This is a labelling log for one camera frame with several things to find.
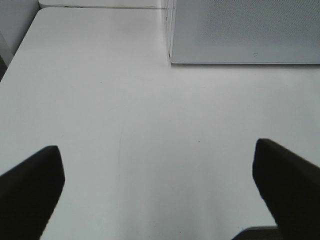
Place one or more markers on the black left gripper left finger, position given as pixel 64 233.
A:
pixel 29 193

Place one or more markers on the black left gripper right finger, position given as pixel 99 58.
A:
pixel 290 188

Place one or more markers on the white microwave door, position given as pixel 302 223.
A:
pixel 244 31

